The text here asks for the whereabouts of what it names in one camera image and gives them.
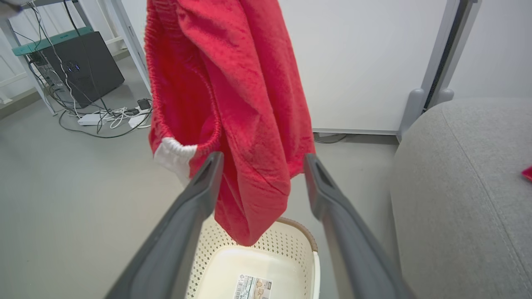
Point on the red and white garment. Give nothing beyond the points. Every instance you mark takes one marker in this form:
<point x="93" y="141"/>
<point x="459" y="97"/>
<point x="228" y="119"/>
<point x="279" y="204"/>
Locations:
<point x="249" y="104"/>

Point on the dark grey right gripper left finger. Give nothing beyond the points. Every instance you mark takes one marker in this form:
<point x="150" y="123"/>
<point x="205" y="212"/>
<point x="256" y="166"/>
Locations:
<point x="174" y="249"/>

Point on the teal shelf board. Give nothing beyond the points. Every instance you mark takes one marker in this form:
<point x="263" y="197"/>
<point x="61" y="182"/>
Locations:
<point x="50" y="41"/>

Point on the black computer tower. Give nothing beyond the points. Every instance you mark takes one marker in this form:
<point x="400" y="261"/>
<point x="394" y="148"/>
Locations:
<point x="95" y="70"/>

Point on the grey partition bottom rail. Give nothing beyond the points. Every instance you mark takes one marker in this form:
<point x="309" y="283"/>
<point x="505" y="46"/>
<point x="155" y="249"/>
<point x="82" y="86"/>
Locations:
<point x="357" y="131"/>

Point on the light grey fabric cushion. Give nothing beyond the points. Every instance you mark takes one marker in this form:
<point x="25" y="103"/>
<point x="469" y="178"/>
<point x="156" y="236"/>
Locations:
<point x="457" y="199"/>

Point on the white printed basket label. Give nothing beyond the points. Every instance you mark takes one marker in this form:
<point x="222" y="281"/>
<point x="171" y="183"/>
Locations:
<point x="253" y="287"/>

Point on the small red cloth piece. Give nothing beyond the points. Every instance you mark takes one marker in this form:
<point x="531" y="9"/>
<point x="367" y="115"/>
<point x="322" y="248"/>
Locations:
<point x="528" y="173"/>

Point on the white metal table frame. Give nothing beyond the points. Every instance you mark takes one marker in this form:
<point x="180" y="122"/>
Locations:
<point x="129" y="37"/>

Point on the cream perforated laundry basket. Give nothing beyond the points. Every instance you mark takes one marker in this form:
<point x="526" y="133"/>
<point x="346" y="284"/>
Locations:
<point x="291" y="249"/>

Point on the grey metal partition post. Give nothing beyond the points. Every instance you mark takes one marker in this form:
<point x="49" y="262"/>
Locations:
<point x="447" y="37"/>

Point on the black power adapter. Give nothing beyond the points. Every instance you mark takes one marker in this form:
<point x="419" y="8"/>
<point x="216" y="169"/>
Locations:
<point x="144" y="104"/>

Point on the grey partition foot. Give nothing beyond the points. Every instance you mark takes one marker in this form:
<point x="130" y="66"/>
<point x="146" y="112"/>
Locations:
<point x="411" y="112"/>

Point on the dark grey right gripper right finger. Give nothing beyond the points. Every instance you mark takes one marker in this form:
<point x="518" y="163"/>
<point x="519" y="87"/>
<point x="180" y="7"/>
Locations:
<point x="357" y="257"/>

